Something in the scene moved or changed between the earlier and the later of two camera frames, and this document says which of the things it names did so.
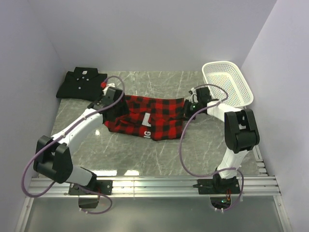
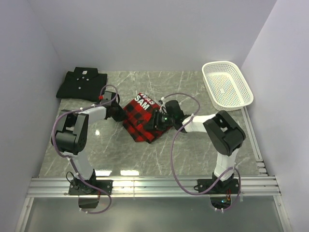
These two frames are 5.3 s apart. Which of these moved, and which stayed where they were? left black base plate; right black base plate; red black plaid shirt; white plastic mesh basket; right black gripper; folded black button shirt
Moved: right black gripper; red black plaid shirt
Stayed: folded black button shirt; white plastic mesh basket; right black base plate; left black base plate
